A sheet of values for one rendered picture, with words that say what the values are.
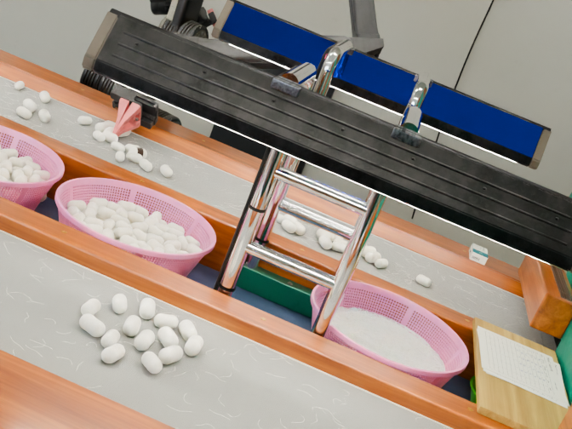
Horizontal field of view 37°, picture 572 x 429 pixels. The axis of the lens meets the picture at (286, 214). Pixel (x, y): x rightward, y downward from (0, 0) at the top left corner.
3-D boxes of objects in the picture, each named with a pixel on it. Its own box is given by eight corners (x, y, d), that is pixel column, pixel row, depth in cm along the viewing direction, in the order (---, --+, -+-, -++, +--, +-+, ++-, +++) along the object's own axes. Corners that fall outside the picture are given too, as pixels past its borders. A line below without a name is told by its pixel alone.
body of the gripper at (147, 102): (154, 109, 177) (170, 85, 181) (111, 89, 178) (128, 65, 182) (153, 128, 183) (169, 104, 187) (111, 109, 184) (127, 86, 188)
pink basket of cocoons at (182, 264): (48, 212, 150) (62, 163, 147) (193, 251, 157) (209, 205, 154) (31, 281, 125) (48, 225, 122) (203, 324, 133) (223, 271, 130)
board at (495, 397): (471, 322, 150) (474, 316, 149) (552, 356, 149) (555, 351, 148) (476, 413, 118) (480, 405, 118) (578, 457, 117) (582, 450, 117)
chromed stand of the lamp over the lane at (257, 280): (252, 249, 168) (336, 34, 154) (346, 290, 166) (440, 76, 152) (228, 283, 150) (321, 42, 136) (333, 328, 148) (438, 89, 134)
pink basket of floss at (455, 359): (261, 323, 140) (282, 273, 137) (381, 328, 156) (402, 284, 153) (349, 428, 120) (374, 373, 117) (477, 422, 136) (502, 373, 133)
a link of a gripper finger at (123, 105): (134, 134, 173) (156, 103, 178) (103, 121, 173) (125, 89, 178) (134, 154, 179) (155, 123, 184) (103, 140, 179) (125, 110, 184)
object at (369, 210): (193, 329, 130) (298, 53, 116) (314, 382, 129) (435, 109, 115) (151, 386, 112) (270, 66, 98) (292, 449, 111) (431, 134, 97)
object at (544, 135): (220, 33, 160) (233, -4, 158) (532, 162, 156) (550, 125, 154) (208, 36, 153) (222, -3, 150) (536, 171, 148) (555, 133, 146)
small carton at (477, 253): (468, 250, 189) (472, 243, 188) (483, 256, 189) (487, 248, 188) (469, 259, 183) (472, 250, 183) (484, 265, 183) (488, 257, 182)
